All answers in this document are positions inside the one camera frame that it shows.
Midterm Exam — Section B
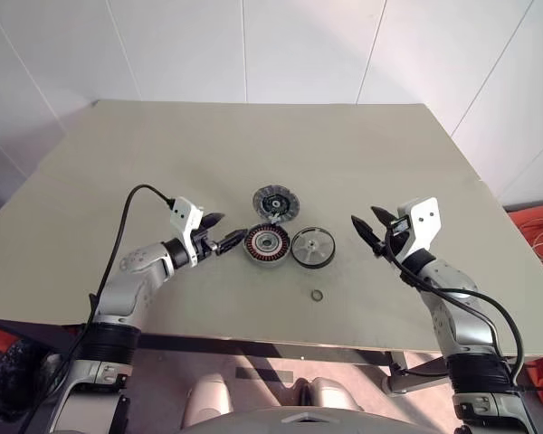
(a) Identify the beige left robot leg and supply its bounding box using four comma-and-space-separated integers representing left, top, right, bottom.
183, 373, 234, 429

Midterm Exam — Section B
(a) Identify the motor stator with copper windings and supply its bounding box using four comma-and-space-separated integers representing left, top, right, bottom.
243, 223, 291, 267

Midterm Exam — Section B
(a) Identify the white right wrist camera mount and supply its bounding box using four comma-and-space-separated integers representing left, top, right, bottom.
396, 196, 440, 263

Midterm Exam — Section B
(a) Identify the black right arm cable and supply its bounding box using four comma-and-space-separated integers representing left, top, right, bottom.
379, 234, 526, 394

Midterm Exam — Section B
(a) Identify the black motor rotor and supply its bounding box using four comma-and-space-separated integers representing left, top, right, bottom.
291, 225, 337, 271

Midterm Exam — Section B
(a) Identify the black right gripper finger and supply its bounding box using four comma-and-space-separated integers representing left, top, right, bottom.
350, 214, 386, 259
370, 205, 397, 230

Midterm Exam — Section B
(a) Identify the beige right robot leg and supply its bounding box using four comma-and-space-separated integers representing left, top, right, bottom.
293, 374, 366, 412

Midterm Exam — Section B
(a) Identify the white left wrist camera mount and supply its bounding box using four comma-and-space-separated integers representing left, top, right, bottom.
169, 196, 205, 268

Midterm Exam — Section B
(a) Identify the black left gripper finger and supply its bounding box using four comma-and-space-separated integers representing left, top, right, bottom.
201, 211, 226, 231
214, 228, 248, 258

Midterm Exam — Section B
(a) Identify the grey robot torso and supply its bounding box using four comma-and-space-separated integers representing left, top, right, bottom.
176, 404, 417, 434

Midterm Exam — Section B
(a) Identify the grey motor end cap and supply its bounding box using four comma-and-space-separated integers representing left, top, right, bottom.
252, 184, 302, 225

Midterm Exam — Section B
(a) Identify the black metal table frame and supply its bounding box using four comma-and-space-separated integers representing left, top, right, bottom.
0, 316, 449, 399

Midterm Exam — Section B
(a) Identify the black floor tape strip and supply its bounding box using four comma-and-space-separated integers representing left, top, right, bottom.
234, 365, 295, 385

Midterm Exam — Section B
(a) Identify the black speckled round shape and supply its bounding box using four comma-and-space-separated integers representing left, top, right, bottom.
0, 336, 51, 421

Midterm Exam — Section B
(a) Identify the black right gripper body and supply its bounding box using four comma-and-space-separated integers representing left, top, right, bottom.
379, 216, 413, 261

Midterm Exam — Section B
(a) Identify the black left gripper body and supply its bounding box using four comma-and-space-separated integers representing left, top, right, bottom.
192, 228, 221, 263

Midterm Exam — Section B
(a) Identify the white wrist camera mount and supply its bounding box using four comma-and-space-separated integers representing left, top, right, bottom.
396, 196, 440, 263
169, 196, 205, 268

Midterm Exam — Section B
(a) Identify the orange object with cables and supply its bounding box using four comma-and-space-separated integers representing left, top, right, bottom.
506, 203, 543, 290

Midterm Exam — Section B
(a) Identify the beige robot leg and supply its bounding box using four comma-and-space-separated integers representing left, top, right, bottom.
293, 374, 366, 412
183, 373, 234, 429

